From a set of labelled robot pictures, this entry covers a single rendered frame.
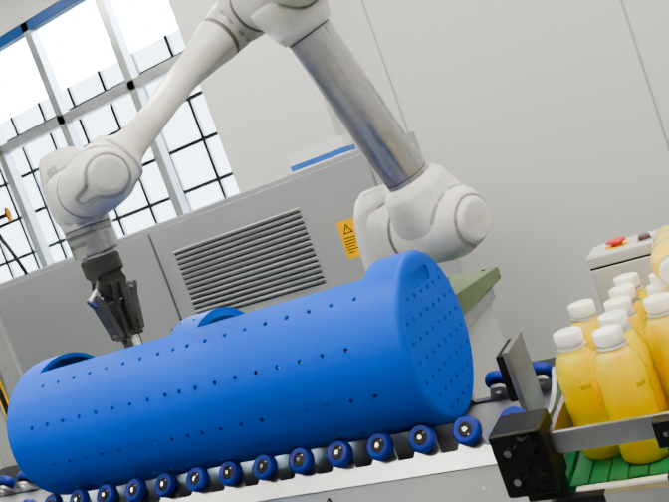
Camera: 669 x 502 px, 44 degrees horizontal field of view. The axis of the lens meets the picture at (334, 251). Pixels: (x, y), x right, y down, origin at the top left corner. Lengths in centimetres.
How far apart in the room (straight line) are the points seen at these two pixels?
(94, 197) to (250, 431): 47
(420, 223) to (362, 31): 264
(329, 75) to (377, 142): 17
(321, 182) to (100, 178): 171
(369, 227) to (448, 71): 231
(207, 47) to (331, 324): 74
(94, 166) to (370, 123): 60
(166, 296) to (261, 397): 225
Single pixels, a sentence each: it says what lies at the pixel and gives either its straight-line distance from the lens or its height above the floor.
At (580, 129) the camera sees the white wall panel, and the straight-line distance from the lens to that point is 401.
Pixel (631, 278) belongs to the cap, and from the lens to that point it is 138.
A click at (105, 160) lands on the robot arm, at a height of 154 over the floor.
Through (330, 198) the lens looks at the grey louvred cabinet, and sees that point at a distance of 304.
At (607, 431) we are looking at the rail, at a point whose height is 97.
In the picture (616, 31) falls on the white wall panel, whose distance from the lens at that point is 397.
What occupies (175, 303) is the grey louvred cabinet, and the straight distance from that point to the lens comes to 357.
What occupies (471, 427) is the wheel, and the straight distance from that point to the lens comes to 126.
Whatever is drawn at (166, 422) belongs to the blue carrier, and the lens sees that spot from 147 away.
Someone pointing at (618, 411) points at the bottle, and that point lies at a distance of 114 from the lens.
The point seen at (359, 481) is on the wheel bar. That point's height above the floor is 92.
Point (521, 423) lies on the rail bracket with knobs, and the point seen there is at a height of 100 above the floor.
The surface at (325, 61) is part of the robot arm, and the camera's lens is 170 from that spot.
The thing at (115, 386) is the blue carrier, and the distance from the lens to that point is 154.
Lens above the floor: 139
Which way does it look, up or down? 5 degrees down
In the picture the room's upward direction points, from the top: 20 degrees counter-clockwise
